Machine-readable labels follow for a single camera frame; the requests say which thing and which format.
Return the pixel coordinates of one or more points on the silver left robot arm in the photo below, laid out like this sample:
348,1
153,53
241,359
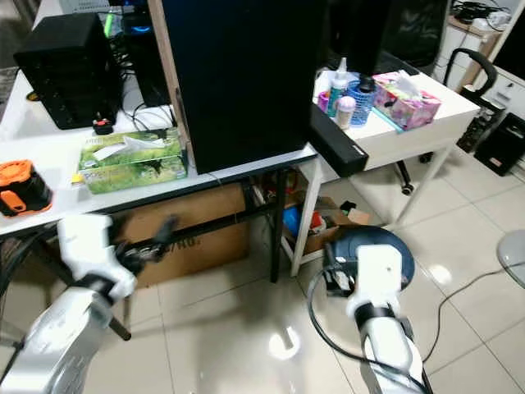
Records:
61,345

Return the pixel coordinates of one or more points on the white side table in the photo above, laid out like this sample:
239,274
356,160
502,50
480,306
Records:
410,141

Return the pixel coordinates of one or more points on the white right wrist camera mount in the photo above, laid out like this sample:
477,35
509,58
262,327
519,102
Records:
377,275

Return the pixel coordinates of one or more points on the blue round object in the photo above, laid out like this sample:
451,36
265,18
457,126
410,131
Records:
292,222

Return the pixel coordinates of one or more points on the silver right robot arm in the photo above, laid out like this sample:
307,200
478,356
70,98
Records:
394,353

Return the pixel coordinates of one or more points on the black drive bay box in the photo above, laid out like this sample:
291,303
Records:
66,74

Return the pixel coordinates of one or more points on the white round floor base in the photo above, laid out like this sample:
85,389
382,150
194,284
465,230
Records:
513,256

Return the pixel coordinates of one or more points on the open cardboard clutter box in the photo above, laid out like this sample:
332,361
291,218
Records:
328,215

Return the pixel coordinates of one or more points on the black computer tower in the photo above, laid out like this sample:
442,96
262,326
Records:
143,53

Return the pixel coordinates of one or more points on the round dark rubbish bin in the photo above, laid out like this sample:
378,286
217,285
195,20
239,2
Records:
373,236

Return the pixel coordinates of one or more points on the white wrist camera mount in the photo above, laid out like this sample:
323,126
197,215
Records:
377,275
90,246

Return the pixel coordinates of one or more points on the pink floral tissue box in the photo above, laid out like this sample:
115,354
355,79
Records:
410,103

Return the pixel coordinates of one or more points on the black red plug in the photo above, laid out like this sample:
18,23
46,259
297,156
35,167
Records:
103,126

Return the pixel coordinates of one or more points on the orange black tool battery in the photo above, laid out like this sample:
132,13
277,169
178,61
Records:
23,189

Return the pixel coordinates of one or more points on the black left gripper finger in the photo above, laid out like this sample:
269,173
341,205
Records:
162,232
174,228

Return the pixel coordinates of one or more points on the large black wood-sided speaker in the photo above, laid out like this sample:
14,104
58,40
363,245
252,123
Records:
246,82

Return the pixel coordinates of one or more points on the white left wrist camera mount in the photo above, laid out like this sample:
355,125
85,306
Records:
90,246

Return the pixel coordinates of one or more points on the black office chair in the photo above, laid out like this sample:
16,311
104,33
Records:
414,33

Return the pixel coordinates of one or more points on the white nozzle bottle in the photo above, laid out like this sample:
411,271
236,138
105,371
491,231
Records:
338,82

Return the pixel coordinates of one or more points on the black soundbar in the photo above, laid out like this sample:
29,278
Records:
338,144

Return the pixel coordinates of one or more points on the green tissue box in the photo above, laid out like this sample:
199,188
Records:
131,164

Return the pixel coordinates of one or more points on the black floor case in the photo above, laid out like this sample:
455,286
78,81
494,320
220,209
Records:
502,146

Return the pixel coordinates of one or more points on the large brown cardboard box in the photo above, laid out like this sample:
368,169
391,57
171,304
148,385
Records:
197,226

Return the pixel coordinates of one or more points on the small white pink bottle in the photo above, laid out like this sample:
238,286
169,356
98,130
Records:
345,113

